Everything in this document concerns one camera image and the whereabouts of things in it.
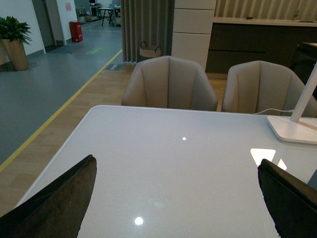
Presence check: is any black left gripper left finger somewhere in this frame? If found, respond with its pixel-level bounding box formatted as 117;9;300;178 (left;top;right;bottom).
0;155;97;238

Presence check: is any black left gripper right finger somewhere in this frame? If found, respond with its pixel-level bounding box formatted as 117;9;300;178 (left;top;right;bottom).
258;159;317;238

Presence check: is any white desk lamp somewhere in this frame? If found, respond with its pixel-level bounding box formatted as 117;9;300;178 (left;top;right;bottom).
267;66;317;145

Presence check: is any right beige upholstered chair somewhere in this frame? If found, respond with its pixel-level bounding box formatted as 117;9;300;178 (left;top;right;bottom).
221;60;305;116

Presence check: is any beige upholstered chair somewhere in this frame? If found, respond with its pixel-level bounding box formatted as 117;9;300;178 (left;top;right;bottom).
121;56;218;111
221;60;305;116

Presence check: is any left beige upholstered chair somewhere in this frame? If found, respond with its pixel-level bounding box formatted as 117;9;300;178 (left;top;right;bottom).
121;56;218;111

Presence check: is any dark counter with white top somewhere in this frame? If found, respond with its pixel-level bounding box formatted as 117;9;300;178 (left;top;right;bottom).
206;19;317;74

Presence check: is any green potted plant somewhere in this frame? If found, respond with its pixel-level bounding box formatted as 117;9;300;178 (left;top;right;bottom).
0;16;31;71

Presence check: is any red waste bin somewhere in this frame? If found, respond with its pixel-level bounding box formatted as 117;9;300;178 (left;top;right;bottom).
69;20;83;42

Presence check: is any grey pleated curtain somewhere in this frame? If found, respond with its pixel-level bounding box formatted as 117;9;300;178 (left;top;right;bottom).
120;0;175;62

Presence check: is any distant black-legged table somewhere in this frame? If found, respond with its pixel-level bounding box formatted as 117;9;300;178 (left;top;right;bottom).
99;5;121;26

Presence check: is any white drawer cabinet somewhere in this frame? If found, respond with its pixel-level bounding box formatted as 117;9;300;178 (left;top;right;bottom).
171;0;216;69

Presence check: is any white lamp power cable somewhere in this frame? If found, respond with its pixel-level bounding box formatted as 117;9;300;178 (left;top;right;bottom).
254;108;295;115

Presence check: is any woven basket with handles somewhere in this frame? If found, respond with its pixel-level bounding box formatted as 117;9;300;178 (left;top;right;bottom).
139;41;162;58

